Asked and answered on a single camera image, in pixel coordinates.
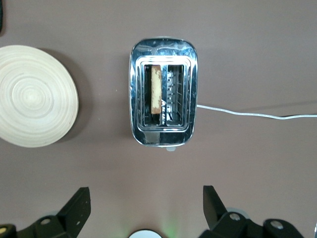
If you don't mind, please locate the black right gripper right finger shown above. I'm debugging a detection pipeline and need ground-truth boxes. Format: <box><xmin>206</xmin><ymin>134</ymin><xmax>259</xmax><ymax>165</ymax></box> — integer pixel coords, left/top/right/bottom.
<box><xmin>199</xmin><ymin>185</ymin><xmax>304</xmax><ymax>238</ymax></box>

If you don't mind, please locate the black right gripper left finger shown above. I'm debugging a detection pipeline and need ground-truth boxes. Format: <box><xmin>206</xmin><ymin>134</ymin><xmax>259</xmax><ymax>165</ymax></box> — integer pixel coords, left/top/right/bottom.
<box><xmin>14</xmin><ymin>187</ymin><xmax>91</xmax><ymax>238</ymax></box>

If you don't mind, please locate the round wooden plate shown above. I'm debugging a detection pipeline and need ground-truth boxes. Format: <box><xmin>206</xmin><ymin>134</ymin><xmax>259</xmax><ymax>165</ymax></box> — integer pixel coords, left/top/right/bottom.
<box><xmin>0</xmin><ymin>44</ymin><xmax>79</xmax><ymax>149</ymax></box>

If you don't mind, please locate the brown bread slice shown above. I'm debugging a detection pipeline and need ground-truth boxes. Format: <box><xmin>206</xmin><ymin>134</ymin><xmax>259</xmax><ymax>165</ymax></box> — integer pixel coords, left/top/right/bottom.
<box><xmin>150</xmin><ymin>64</ymin><xmax>163</xmax><ymax>115</ymax></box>

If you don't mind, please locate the chrome and beige toaster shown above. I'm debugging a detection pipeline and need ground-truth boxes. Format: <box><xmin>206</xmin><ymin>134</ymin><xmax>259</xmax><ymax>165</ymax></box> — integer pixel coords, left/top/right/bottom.
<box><xmin>128</xmin><ymin>36</ymin><xmax>199</xmax><ymax>152</ymax></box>

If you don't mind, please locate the brown table cover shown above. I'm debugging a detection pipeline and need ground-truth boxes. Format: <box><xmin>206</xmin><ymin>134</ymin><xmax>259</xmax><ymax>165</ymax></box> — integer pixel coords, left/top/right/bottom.
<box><xmin>0</xmin><ymin>0</ymin><xmax>317</xmax><ymax>238</ymax></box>

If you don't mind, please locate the white toaster power cord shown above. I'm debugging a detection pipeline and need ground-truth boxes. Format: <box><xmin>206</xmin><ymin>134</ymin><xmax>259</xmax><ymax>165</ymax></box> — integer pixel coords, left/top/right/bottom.
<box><xmin>197</xmin><ymin>104</ymin><xmax>317</xmax><ymax>120</ymax></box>

